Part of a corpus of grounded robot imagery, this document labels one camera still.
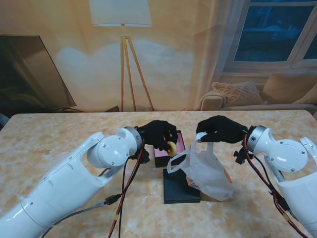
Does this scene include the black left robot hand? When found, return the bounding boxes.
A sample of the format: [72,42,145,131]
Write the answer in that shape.
[137,120,178,152]

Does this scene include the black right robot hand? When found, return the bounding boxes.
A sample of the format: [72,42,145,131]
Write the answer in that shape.
[196,115,250,144]

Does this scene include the mini donut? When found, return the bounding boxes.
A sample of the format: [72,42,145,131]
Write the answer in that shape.
[165,141,178,157]

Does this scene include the white plastic bag orange print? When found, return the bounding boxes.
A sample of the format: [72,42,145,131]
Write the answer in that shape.
[166,132,235,202]

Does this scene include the black gift box pink inside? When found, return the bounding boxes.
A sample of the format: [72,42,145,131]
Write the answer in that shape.
[153,130,186,168]

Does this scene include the black gift box lid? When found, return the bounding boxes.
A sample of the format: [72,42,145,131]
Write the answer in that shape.
[162,168,202,205]

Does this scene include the beige sofa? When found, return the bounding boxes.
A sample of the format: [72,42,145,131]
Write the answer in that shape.
[198,74,317,112]

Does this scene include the knitted beige cushion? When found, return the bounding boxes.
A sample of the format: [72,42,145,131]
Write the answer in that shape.
[211,81,264,106]

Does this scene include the tan plain cushion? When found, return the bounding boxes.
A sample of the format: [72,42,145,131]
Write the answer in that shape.
[262,73,317,104]
[293,84,317,105]

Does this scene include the sheer beige curtain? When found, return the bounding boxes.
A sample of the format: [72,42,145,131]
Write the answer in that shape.
[189,0,251,111]

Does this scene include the tripod floor lamp white shade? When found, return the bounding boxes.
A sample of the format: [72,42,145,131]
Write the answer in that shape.
[89,0,155,112]

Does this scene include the black flat television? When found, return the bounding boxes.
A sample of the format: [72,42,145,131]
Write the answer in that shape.
[0,35,77,112]

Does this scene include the dark grey chair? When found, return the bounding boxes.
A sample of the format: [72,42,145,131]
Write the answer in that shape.
[0,113,10,131]

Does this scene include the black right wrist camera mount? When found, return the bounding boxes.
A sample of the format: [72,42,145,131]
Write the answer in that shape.
[234,148,253,165]

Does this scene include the red black left arm cables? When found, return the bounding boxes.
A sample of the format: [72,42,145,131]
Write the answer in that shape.
[107,146,146,238]

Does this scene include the red black arm cables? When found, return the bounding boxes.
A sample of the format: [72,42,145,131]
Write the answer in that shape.
[107,146,146,238]
[241,135,310,238]

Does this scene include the red black right arm cables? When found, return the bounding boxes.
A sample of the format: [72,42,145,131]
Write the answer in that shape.
[241,135,310,238]

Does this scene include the grey usb cable black plug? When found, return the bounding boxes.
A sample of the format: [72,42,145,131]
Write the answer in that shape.
[37,194,122,236]

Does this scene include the window with white frame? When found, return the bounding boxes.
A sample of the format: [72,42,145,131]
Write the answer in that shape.
[221,0,317,75]

